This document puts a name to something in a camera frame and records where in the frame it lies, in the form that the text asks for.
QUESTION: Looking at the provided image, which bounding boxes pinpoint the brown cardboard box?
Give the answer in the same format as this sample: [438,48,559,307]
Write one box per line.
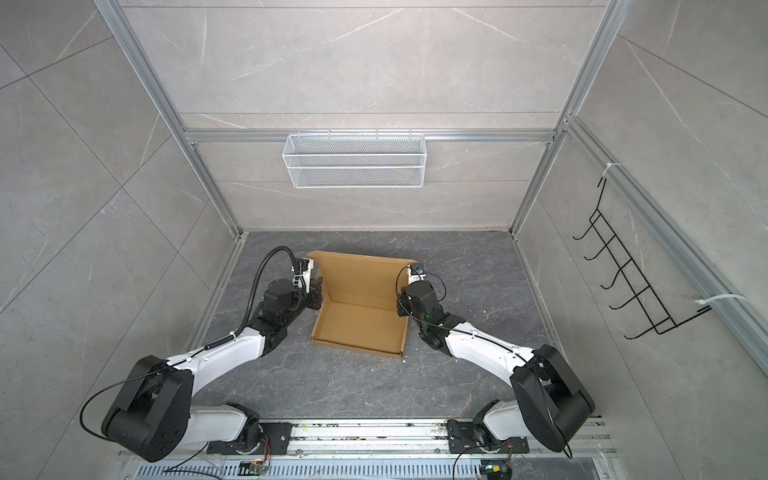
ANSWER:
[308,251,413,358]

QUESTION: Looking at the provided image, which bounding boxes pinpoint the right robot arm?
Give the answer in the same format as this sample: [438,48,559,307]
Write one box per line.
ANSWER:
[396,280,595,453]

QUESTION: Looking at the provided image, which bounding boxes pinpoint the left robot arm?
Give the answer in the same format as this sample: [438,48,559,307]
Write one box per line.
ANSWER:
[101,278,323,462]

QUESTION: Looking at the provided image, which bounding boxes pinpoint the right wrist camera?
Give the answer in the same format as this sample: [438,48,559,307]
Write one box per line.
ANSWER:
[407,263,426,284]

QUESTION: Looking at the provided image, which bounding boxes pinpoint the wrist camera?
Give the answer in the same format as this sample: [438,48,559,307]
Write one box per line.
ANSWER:
[293,257,314,290]
[407,263,426,284]

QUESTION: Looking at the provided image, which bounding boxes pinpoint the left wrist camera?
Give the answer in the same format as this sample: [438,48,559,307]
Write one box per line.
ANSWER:
[293,257,314,290]

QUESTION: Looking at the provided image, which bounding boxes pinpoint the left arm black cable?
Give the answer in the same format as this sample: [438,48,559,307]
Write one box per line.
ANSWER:
[233,245,301,337]

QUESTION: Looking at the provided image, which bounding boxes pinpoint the aluminium mounting rail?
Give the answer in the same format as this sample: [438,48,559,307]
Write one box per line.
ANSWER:
[117,417,619,461]

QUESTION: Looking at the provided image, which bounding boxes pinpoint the white wire mesh basket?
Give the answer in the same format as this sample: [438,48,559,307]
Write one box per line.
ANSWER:
[282,133,428,189]

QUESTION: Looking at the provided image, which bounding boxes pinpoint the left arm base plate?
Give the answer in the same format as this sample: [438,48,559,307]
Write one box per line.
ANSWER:
[206,422,293,455]

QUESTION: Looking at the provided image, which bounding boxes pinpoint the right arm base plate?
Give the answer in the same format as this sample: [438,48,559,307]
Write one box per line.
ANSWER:
[445,419,530,454]

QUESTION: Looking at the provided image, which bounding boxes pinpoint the black wire hook rack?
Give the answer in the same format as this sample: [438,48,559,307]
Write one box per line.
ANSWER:
[572,178,712,341]

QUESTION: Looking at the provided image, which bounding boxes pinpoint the white cable tie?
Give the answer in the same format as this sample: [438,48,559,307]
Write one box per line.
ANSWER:
[694,293,748,305]

